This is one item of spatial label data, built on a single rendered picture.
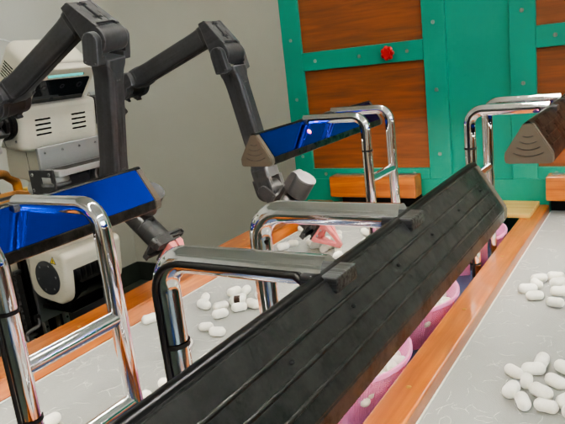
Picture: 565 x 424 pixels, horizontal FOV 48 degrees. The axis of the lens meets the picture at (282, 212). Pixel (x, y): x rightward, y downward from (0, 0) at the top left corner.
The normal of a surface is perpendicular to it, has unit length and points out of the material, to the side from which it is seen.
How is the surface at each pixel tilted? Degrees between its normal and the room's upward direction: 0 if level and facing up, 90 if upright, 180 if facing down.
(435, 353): 0
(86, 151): 90
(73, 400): 0
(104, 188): 58
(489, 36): 90
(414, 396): 0
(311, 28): 90
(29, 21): 90
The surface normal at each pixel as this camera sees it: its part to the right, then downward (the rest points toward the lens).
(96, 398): -0.11, -0.96
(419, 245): 0.66, -0.49
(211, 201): -0.52, 0.26
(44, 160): 0.85, 0.03
